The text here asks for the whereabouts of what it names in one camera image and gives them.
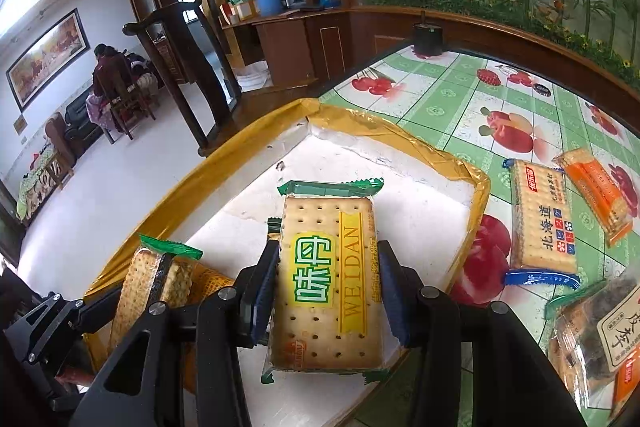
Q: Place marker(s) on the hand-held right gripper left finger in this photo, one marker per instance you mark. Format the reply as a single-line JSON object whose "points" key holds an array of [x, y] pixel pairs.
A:
{"points": [[265, 292]]}

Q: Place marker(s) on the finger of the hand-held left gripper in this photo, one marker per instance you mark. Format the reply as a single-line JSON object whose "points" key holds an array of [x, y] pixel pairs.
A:
{"points": [[65, 319]]}

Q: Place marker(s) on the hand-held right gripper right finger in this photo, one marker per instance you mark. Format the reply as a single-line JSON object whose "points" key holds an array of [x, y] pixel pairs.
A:
{"points": [[395, 302]]}

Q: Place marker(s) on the orange packet with printed back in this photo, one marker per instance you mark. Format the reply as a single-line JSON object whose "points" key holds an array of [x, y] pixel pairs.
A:
{"points": [[212, 282]]}

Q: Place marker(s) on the green label cracker packet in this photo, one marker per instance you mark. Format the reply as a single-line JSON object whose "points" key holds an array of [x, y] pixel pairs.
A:
{"points": [[320, 257]]}

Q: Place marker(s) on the green edged cracker packet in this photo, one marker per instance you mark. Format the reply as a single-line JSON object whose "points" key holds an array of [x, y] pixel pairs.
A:
{"points": [[145, 277]]}

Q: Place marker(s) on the yellow tray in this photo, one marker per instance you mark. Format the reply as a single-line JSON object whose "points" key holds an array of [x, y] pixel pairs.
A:
{"points": [[400, 187]]}

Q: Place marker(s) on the blue cracker packet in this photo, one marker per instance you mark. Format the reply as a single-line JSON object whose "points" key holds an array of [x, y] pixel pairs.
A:
{"points": [[542, 227]]}

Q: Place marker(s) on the dark snack packet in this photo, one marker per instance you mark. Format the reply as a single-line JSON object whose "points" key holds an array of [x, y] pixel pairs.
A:
{"points": [[585, 337]]}

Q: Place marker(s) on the orange cracker packet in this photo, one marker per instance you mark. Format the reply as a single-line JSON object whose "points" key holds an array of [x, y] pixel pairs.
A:
{"points": [[597, 192]]}

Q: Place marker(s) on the clear cracker packet with barcode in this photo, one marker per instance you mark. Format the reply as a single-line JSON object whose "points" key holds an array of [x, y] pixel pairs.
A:
{"points": [[627, 387]]}

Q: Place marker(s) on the armchair with patterned cushion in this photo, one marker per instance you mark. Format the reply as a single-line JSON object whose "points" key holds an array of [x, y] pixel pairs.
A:
{"points": [[45, 167]]}

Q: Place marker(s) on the black sofa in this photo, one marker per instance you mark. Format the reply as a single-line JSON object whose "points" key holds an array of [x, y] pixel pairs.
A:
{"points": [[80, 122]]}

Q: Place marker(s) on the white bucket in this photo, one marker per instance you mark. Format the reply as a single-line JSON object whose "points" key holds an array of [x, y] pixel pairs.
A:
{"points": [[255, 77]]}

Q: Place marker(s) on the wooden dining chair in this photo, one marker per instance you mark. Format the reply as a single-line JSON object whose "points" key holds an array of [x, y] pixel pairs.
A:
{"points": [[127, 102]]}

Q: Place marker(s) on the wooden sideboard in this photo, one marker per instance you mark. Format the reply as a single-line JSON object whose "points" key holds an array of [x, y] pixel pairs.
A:
{"points": [[285, 47]]}

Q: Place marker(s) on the black jar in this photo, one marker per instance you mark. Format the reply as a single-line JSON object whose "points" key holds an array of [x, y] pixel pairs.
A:
{"points": [[427, 42]]}

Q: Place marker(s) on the small cardboard box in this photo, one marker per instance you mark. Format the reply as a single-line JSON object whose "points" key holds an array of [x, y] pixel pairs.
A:
{"points": [[243, 11]]}

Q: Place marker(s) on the dark wooden chair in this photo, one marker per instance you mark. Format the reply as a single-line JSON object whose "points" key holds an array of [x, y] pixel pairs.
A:
{"points": [[160, 17]]}

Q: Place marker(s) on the framed wall painting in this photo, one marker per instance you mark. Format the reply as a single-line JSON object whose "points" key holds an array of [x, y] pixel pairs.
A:
{"points": [[47, 54]]}

